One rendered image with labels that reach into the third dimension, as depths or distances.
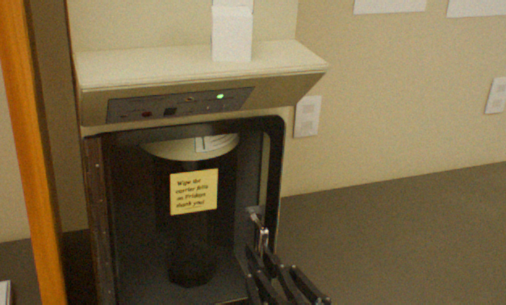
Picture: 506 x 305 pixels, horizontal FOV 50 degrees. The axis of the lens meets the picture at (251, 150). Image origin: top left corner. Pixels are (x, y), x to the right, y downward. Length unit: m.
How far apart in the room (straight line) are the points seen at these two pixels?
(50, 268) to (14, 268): 0.50
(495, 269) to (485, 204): 0.28
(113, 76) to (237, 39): 0.16
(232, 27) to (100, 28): 0.17
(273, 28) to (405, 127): 0.87
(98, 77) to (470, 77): 1.23
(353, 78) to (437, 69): 0.26
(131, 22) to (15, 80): 0.17
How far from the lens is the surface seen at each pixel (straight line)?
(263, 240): 0.91
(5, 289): 1.20
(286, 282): 0.89
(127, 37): 0.76
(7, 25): 0.66
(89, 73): 0.68
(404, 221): 1.47
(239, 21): 0.70
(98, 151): 0.81
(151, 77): 0.66
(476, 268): 1.38
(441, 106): 1.66
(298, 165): 1.49
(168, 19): 0.76
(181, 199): 0.88
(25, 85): 0.68
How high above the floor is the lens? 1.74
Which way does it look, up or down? 28 degrees down
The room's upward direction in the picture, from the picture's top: 3 degrees clockwise
